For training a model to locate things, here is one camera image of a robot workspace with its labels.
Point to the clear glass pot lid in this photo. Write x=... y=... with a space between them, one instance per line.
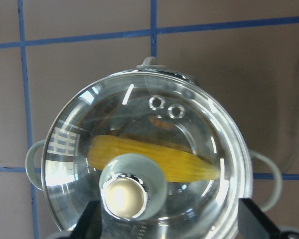
x=139 y=154

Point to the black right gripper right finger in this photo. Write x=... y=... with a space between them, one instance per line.
x=254 y=224

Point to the yellow corn cob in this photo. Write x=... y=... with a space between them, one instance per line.
x=178 y=166

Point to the white electric cooking pot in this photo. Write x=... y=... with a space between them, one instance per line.
x=244 y=174

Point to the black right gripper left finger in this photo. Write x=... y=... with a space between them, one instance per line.
x=89 y=225

